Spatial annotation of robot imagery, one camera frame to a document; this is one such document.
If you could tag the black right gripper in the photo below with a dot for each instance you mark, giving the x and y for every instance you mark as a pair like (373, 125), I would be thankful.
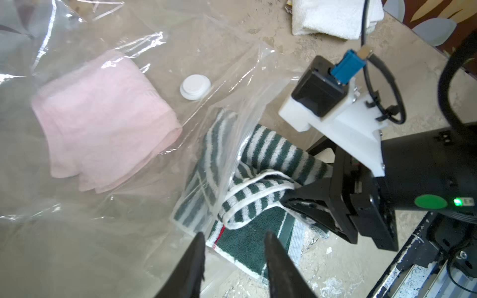
(347, 204)

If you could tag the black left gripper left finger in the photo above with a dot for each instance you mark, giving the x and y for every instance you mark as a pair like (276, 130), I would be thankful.
(185, 280)

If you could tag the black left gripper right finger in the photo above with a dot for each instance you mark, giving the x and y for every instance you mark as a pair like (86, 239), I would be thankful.
(285, 281)

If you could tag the green white striped towel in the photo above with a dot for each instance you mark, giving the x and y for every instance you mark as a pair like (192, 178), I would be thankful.
(270, 166)

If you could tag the clear plastic vacuum bag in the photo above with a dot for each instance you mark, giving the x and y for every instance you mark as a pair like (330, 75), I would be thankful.
(60, 242)

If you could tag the pink towel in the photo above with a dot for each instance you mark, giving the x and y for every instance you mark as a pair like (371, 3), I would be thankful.
(104, 122)

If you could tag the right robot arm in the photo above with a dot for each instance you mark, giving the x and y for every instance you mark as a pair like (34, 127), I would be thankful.
(432, 171)

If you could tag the white folded towel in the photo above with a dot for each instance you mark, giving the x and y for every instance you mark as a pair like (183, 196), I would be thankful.
(342, 19)

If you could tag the white vacuum bag valve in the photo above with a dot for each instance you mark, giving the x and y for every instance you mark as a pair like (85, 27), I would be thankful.
(195, 87)

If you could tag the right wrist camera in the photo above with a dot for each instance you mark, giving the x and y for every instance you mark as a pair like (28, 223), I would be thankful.
(326, 98)

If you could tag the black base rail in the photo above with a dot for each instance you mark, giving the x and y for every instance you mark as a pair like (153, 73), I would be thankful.
(439, 260)

